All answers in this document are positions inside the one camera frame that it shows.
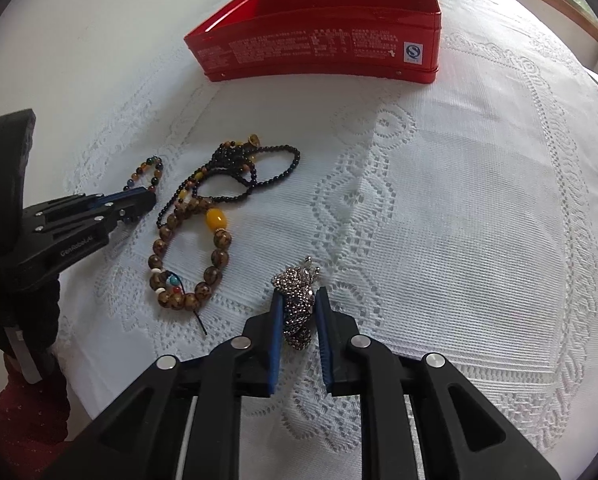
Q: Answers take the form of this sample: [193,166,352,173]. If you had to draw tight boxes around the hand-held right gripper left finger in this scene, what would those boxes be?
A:
[44,290,285,480]

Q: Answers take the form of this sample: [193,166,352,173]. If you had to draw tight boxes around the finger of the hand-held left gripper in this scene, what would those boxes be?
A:
[34,191,157,241]
[22,187,147,221]

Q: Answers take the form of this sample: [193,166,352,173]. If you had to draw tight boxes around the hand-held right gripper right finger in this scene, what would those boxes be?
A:
[315,287,562,480]

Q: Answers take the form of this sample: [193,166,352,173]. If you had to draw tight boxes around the multicoloured bead bracelet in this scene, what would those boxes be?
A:
[125,155,165,196]

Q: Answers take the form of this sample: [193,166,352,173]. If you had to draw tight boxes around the silver rhinestone chain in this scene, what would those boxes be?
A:
[270,256,322,352]

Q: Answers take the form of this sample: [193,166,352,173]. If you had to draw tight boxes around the red tin box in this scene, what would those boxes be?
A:
[183,0,442,83]

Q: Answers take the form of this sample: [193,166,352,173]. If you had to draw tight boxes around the person's left forearm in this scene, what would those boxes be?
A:
[0,350,72,461]

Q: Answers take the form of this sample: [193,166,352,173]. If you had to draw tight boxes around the person's left hand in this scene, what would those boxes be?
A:
[0,276,62,363]

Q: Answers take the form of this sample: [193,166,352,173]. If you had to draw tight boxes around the white tag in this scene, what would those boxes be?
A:
[6,327,41,385]

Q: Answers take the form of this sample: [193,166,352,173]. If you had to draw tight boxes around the white lace tablecloth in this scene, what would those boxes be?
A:
[54,0,598,461]

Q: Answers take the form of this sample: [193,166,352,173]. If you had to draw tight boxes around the wooden bead bracelet yellow bead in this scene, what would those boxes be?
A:
[148,195,232,336]

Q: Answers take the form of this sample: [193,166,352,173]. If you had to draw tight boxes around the black bead necklace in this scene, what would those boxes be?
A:
[156,133,301,226]

